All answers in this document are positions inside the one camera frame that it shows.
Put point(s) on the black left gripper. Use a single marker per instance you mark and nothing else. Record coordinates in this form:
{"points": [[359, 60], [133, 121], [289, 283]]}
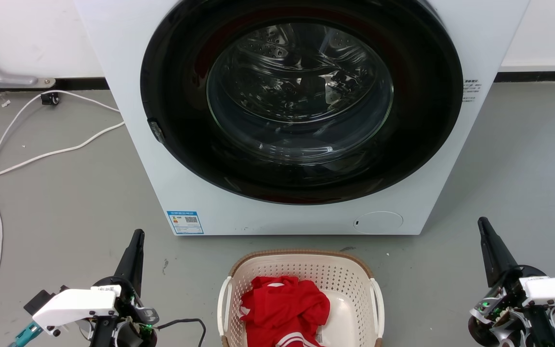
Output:
{"points": [[135, 315]]}

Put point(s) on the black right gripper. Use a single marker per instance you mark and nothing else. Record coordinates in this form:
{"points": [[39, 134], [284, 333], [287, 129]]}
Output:
{"points": [[508, 308]]}

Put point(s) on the cream plastic laundry basket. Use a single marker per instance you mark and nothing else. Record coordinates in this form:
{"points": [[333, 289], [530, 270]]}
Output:
{"points": [[345, 274]]}

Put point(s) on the blue energy label sticker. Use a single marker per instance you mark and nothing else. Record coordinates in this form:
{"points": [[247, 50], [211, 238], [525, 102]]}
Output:
{"points": [[185, 222]]}

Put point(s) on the round white filter cover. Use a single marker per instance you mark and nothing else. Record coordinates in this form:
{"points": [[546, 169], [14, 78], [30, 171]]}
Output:
{"points": [[378, 222]]}

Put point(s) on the round black washer door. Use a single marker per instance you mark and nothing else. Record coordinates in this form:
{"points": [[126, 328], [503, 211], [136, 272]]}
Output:
{"points": [[176, 144]]}

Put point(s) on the grey washer door latch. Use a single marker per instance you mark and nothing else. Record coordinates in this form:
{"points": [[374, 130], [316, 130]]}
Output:
{"points": [[156, 131]]}

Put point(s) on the red garment with white stripes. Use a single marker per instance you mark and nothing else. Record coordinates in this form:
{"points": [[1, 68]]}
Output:
{"points": [[282, 308]]}

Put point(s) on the small printed warning label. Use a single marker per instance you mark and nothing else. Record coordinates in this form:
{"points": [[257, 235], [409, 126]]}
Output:
{"points": [[470, 90]]}

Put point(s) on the white front-load washing machine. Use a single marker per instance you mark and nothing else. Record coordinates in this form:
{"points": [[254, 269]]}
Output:
{"points": [[128, 72]]}

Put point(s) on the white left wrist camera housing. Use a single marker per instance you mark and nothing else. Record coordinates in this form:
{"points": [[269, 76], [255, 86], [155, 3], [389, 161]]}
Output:
{"points": [[77, 306]]}

